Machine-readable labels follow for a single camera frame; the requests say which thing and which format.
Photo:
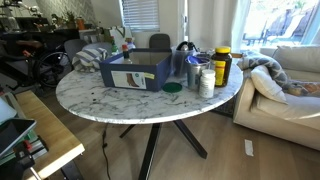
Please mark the cream curtain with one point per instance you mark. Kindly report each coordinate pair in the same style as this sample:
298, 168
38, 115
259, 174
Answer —
213, 23

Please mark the red black clamp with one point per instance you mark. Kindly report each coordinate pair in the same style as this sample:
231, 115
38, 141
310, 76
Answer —
25, 155

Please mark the clear plastic container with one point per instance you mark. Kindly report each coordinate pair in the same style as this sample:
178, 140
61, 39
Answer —
180, 65

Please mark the white pill bottle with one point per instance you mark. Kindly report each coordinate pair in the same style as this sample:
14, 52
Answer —
207, 85

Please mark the dark grey chair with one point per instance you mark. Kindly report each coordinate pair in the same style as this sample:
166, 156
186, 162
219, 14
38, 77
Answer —
159, 40

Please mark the black headphones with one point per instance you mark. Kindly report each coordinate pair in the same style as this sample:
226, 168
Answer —
186, 46

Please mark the cream sofa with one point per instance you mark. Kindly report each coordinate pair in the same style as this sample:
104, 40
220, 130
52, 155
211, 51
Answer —
286, 116

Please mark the black tablet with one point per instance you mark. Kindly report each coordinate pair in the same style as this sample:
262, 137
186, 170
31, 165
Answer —
15, 133

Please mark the sauce bottle red cap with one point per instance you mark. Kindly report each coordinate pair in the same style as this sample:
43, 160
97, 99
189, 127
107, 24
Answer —
126, 58

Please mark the wooden side table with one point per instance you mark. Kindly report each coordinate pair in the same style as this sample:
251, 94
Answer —
53, 133

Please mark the striped grey white cloth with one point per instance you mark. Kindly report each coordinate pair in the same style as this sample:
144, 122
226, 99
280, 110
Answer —
88, 60

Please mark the blue cardboard shoe box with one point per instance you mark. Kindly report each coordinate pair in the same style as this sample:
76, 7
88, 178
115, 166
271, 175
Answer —
156, 75

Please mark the white paper slip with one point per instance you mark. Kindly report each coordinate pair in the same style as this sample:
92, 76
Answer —
249, 147

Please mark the dark floor mat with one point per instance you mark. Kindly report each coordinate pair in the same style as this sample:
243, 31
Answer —
226, 107

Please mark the potted plant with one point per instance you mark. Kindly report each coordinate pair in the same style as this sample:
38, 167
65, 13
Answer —
68, 18

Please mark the blue plastic scoop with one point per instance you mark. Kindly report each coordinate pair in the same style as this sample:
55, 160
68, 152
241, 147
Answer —
195, 59

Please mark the dark cabinet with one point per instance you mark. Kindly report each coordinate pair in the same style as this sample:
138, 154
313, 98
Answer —
56, 35

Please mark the orange bottle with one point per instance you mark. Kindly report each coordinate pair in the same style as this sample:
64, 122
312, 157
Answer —
80, 23

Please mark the black table base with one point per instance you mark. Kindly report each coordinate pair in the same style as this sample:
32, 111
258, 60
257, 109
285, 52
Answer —
150, 150

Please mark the white bottle brown cap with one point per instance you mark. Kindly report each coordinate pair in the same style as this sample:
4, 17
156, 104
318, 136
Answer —
130, 45

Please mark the wooden chair frame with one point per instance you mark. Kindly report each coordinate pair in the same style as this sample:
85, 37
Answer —
236, 55

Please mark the green glass bottle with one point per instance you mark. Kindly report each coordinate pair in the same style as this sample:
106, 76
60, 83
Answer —
115, 50

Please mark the cream pillow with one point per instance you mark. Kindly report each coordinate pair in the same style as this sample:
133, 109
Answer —
266, 85

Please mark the green round lid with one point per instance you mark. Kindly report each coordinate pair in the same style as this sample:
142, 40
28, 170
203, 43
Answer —
172, 87

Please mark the black bicycle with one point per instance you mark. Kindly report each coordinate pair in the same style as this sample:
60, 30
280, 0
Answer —
50, 68

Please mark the orange patterned pillow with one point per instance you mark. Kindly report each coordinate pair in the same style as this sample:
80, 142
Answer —
306, 88

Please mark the grey upholstered chair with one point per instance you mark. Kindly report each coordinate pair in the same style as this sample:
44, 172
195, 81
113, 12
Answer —
74, 48

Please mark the white window blinds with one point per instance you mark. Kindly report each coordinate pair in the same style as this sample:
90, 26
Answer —
140, 15

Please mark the amber vitamin bottle yellow cap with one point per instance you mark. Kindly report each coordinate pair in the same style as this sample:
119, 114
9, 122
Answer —
221, 68

